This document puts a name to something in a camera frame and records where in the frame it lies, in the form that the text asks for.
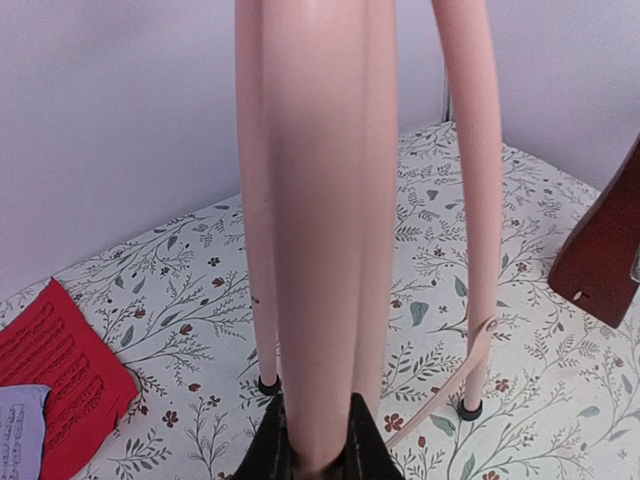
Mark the pink music stand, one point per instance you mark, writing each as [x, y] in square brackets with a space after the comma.
[316, 95]

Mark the purple sheet music paper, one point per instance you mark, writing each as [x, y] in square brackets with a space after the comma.
[23, 430]

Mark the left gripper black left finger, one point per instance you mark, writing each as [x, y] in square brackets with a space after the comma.
[269, 456]

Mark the brown wooden metronome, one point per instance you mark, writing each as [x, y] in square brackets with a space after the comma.
[597, 268]

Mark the right aluminium frame post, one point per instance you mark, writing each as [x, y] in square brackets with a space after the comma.
[446, 99]

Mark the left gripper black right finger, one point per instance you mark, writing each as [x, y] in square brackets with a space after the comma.
[365, 456]

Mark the red sheet music paper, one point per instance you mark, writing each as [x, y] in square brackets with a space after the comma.
[50, 343]

